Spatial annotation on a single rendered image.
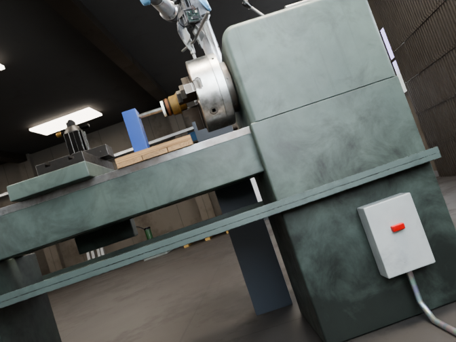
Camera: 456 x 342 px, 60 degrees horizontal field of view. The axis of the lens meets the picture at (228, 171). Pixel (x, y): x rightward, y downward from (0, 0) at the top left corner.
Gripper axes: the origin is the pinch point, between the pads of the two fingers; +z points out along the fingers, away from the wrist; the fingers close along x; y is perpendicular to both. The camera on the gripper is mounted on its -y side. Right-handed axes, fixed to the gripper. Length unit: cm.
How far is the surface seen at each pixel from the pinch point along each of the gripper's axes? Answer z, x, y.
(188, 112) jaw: 24.5, -9.5, -6.6
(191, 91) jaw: 17.9, -11.1, 6.7
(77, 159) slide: 29, -59, -3
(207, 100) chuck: 23.3, -6.9, 10.3
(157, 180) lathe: 46, -36, 6
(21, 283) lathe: 71, -94, -35
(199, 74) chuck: 12.4, -6.1, 9.1
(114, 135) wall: -16, 112, -778
